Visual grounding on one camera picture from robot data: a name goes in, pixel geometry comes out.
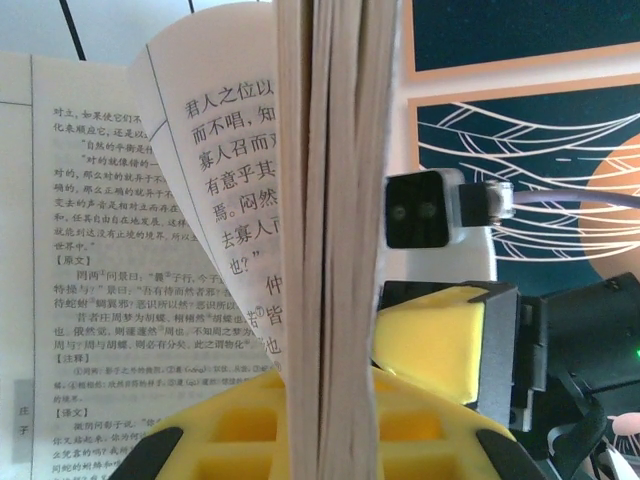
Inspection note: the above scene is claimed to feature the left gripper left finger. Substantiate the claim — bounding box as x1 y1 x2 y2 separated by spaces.
107 368 292 480

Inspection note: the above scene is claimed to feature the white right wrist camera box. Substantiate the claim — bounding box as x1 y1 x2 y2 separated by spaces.
382 168 497 297

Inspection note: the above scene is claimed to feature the navy book with two-character label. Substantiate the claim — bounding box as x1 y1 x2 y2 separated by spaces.
0 0 401 480

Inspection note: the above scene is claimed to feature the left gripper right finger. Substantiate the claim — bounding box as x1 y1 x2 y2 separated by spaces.
372 369 547 480

